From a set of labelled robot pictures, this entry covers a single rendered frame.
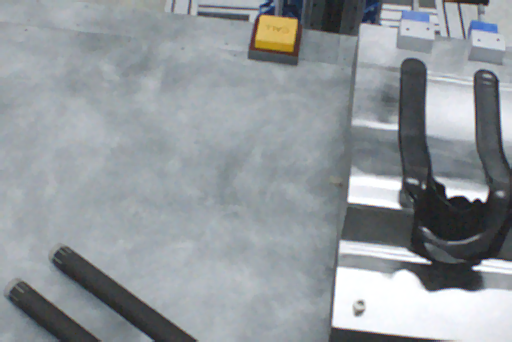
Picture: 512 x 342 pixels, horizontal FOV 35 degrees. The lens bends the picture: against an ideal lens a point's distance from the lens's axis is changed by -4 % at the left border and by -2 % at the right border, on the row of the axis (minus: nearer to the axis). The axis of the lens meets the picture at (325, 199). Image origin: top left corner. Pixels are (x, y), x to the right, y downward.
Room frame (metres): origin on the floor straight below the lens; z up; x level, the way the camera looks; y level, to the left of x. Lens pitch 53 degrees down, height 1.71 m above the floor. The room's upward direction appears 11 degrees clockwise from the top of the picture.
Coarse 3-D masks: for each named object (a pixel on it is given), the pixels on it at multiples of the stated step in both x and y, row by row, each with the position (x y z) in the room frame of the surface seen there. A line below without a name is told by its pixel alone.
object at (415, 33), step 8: (416, 0) 1.04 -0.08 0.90; (416, 8) 1.02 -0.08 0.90; (408, 16) 0.99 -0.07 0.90; (416, 16) 0.99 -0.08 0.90; (424, 16) 0.99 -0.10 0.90; (400, 24) 0.95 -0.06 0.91; (408, 24) 0.95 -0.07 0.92; (416, 24) 0.95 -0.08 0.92; (424, 24) 0.96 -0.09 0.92; (432, 24) 0.96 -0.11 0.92; (400, 32) 0.93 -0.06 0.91; (408, 32) 0.93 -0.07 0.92; (416, 32) 0.94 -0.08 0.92; (424, 32) 0.94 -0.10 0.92; (432, 32) 0.94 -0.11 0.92; (400, 40) 0.93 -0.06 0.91; (408, 40) 0.93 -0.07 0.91; (416, 40) 0.93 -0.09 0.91; (424, 40) 0.93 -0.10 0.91; (432, 40) 0.93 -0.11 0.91; (400, 48) 0.93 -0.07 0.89; (408, 48) 0.93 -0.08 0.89; (416, 48) 0.93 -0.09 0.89; (424, 48) 0.93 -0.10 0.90
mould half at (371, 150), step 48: (384, 48) 0.92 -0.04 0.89; (432, 48) 0.94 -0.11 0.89; (384, 96) 0.82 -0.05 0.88; (432, 96) 0.84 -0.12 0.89; (384, 144) 0.72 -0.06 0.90; (432, 144) 0.75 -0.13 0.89; (384, 192) 0.62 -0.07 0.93; (480, 192) 0.64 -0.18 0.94; (336, 240) 0.62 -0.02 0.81; (384, 240) 0.59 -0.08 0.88; (336, 288) 0.52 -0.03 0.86; (384, 288) 0.53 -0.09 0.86; (432, 288) 0.54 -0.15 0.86; (480, 288) 0.56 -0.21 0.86; (336, 336) 0.47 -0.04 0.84; (384, 336) 0.47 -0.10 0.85; (432, 336) 0.48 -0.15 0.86; (480, 336) 0.49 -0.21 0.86
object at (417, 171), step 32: (416, 64) 0.90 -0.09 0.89; (416, 96) 0.84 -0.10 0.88; (480, 96) 0.87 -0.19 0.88; (416, 128) 0.78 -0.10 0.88; (480, 128) 0.81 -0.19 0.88; (416, 160) 0.70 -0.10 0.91; (480, 160) 0.72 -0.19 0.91; (416, 192) 0.65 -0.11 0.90; (416, 224) 0.59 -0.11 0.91; (448, 224) 0.61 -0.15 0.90; (480, 224) 0.63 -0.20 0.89; (448, 256) 0.57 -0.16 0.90; (480, 256) 0.59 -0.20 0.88
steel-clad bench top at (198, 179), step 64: (0, 0) 0.97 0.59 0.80; (64, 0) 1.00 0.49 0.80; (0, 64) 0.83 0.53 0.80; (64, 64) 0.86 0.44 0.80; (128, 64) 0.88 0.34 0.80; (192, 64) 0.90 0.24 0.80; (256, 64) 0.93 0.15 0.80; (320, 64) 0.95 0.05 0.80; (0, 128) 0.71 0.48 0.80; (64, 128) 0.73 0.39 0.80; (128, 128) 0.75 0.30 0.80; (192, 128) 0.77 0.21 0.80; (256, 128) 0.80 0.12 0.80; (320, 128) 0.82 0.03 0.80; (0, 192) 0.60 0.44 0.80; (64, 192) 0.62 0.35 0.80; (128, 192) 0.64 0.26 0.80; (192, 192) 0.66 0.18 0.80; (256, 192) 0.68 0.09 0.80; (320, 192) 0.70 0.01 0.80; (0, 256) 0.50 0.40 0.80; (128, 256) 0.54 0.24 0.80; (192, 256) 0.56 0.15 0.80; (256, 256) 0.58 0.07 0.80; (320, 256) 0.60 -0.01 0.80; (0, 320) 0.42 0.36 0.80; (192, 320) 0.47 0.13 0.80; (256, 320) 0.49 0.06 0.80; (320, 320) 0.51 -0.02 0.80
